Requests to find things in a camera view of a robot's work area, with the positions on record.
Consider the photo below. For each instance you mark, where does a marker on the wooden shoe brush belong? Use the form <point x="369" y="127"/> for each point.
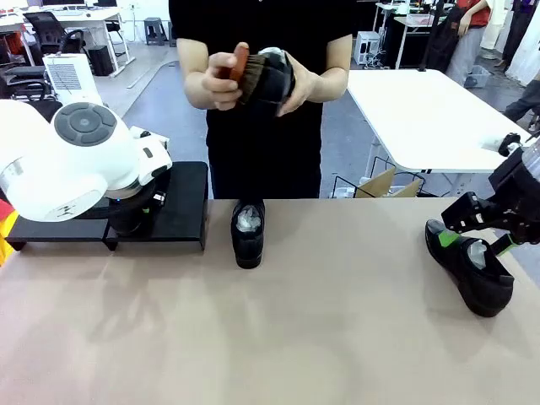
<point x="242" y="59"/>

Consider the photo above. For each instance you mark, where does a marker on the white workbench table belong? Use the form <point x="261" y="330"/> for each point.
<point x="415" y="20"/>

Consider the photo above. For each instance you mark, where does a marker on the black computer tower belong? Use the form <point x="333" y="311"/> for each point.
<point x="100" y="60"/>

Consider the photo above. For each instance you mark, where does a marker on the seated person dark trousers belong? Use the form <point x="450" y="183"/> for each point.
<point x="523" y="101"/>

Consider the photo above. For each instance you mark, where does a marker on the person in dark clothes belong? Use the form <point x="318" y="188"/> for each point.
<point x="521" y="34"/>

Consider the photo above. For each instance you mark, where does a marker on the person's right hand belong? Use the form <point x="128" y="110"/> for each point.
<point x="211" y="84"/>

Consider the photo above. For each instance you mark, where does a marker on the brown cardboard box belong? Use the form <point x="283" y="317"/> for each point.
<point x="379" y="183"/>

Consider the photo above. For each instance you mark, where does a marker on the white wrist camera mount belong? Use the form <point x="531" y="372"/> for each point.
<point x="493" y="143"/>
<point x="154" y="137"/>

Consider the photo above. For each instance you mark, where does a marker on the person's left forearm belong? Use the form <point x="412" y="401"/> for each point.
<point x="337" y="71"/>

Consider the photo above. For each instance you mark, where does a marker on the black matte loafer shoe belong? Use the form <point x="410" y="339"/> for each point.
<point x="248" y="249"/>

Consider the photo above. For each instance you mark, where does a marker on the black pole stand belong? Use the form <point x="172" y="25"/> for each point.
<point x="430" y="38"/>

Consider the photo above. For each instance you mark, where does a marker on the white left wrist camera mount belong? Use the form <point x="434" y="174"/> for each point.
<point x="154" y="137"/>

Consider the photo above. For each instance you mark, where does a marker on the person in red shirt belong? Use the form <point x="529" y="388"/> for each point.
<point x="468" y="42"/>

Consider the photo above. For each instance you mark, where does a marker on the black glossy dress shoe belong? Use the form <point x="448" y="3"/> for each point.
<point x="485" y="291"/>

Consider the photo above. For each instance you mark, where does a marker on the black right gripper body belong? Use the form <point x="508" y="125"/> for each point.
<point x="521" y="202"/>

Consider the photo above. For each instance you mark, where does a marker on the white computer case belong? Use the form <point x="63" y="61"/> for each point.
<point x="368" y="47"/>

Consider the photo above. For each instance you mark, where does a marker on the white air purifier appliance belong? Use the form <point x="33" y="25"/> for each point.
<point x="69" y="76"/>

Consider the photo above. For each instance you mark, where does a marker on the grey plastic stool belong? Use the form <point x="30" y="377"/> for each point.
<point x="154" y="31"/>

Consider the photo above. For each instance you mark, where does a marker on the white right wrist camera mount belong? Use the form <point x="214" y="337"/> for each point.
<point x="493" y="143"/>

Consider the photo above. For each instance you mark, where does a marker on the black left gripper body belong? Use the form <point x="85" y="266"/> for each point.
<point x="128" y="217"/>

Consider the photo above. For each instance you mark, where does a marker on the person's right forearm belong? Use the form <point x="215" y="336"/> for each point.
<point x="192" y="55"/>

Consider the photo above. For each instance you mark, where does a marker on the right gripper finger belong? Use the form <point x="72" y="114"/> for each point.
<point x="468" y="213"/>
<point x="506" y="245"/>

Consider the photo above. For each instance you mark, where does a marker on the person torso black t-shirt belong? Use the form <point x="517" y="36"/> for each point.
<point x="270" y="147"/>

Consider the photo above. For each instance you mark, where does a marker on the black hanging garment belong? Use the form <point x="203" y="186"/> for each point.
<point x="445" y="48"/>

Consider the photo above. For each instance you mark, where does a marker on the black office chair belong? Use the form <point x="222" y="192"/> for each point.
<point x="25" y="90"/>
<point x="46" y="31"/>

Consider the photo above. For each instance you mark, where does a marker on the black shoe stand shelf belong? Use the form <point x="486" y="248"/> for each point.
<point x="185" y="202"/>
<point x="55" y="233"/>

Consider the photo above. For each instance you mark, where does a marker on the grey storage bin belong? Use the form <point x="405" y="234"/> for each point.
<point x="476" y="77"/>

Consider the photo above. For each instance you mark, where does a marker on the white office desk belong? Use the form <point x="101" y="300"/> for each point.
<point x="84" y="17"/>

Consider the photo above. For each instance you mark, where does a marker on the person's left hand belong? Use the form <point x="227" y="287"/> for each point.
<point x="308" y="88"/>

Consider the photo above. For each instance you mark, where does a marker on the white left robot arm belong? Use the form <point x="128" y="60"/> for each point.
<point x="63" y="169"/>

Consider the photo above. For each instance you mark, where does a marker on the yellow red box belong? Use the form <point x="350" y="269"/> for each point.
<point x="7" y="249"/>

